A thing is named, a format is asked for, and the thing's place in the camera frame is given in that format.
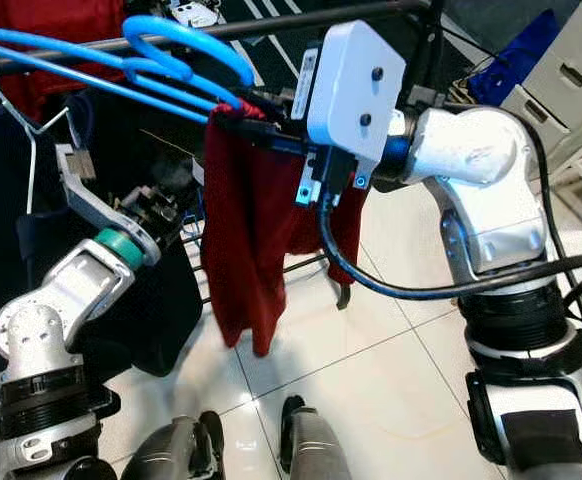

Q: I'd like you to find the dark red T-shirt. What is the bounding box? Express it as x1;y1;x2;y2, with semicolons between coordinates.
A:
199;100;372;359

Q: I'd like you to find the blue plastic hanger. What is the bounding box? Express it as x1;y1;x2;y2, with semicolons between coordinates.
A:
0;15;257;126

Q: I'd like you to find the black metal clothes rack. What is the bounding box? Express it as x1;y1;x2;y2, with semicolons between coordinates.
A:
0;0;452;311

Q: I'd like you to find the white electronic device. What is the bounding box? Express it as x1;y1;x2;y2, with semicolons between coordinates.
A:
171;0;227;29

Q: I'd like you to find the navy shirt gold print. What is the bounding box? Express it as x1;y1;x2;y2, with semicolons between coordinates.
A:
0;95;207;401

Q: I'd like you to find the red cloth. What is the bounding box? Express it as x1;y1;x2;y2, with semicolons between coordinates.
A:
0;0;182;121

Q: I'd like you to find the silver robot left leg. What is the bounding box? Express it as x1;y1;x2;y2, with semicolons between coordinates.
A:
121;410;227;480

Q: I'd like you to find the silver robot leg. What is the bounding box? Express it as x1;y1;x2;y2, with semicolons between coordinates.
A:
279;395;352;480
121;410;227;480

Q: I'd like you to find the blue cloth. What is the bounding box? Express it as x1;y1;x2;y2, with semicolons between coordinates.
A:
466;10;562;106

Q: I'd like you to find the silver robot right leg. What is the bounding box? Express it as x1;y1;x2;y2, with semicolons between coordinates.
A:
279;395;352;480

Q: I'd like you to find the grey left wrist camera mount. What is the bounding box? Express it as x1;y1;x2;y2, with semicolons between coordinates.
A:
56;143;147;241

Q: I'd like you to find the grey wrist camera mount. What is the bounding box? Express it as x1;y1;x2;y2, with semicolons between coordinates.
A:
56;143;147;241
309;20;407;166

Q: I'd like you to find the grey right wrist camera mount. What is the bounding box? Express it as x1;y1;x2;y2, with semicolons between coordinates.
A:
309;20;407;166

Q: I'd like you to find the white wire hanger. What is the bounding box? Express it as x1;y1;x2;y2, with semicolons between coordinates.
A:
0;52;77;216

